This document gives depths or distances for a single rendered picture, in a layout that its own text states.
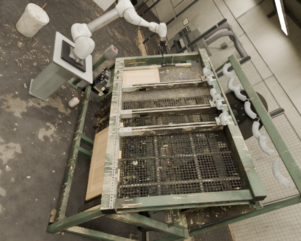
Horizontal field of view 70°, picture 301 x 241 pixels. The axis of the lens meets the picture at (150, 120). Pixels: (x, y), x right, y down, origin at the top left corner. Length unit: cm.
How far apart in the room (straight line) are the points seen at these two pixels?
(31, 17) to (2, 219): 244
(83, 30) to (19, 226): 205
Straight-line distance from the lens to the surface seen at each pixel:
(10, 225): 242
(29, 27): 361
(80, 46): 256
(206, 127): 227
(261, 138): 256
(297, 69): 787
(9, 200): 245
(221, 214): 237
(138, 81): 287
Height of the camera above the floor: 219
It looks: 26 degrees down
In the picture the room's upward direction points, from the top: 60 degrees clockwise
